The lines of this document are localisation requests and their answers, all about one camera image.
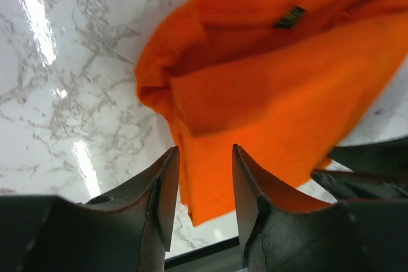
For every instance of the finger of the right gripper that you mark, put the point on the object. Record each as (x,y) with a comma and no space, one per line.
(386,156)
(348,185)

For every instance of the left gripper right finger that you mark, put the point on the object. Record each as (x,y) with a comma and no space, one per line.
(283,229)

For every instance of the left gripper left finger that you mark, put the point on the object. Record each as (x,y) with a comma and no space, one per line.
(128,228)

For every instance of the orange t shirt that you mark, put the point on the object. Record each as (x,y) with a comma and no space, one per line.
(285,79)

